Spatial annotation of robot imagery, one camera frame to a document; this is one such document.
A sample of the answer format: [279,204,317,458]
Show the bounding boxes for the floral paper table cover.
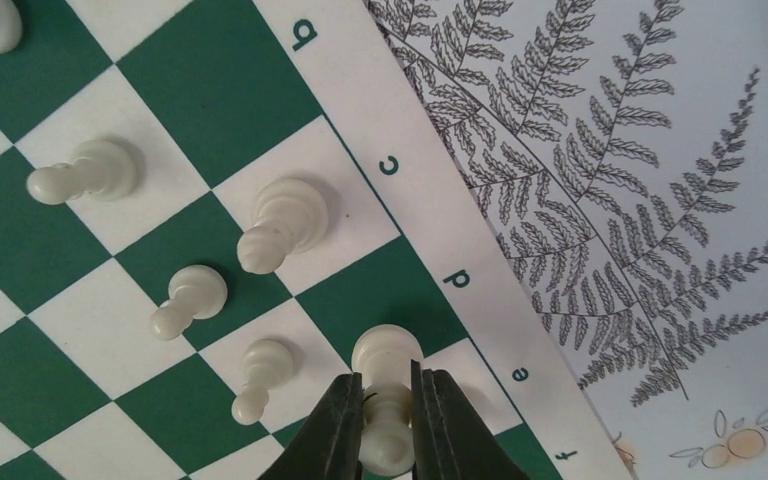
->
[368,1,768,479]

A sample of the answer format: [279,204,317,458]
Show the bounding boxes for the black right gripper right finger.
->
[411,360,529,480]

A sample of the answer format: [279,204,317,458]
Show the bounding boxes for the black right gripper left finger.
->
[259,373,364,480]

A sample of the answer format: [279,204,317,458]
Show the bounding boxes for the green white chess board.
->
[0,1,628,479]

